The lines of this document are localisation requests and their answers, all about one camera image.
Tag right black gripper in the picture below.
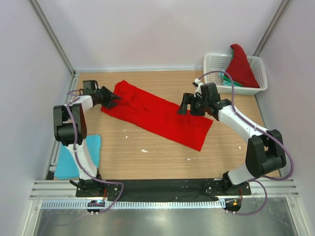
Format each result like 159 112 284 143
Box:
177 93 209 117

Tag aluminium front rail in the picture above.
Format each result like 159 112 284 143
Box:
29 178 299 200

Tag white plastic basket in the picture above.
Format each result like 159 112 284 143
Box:
203 53 268 95

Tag folded light blue t shirt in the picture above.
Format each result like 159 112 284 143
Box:
54 135 101 180

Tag right aluminium corner post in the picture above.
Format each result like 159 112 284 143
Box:
253 0 292 57

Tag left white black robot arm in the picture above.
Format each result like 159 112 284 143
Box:
53 80 121 197

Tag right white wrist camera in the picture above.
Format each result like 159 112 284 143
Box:
192 78 204 97

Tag mint t shirt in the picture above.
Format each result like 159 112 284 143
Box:
219 70 242 87

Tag dark red t shirt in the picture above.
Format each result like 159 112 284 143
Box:
225 44 259 89

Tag aluminium corner post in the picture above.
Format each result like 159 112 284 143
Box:
28 0 76 77
253 0 292 57

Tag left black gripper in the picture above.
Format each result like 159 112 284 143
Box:
94 87 121 109

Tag white slotted cable duct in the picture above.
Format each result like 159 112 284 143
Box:
41 199 225 210

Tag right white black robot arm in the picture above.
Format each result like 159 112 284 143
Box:
177 83 286 195

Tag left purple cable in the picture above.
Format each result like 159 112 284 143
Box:
66 88 125 217

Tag left aluminium corner post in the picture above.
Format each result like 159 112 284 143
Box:
28 0 76 77

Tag bright red t shirt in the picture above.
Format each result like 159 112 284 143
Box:
101 80 213 151

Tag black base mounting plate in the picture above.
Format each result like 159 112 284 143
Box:
69 178 251 203

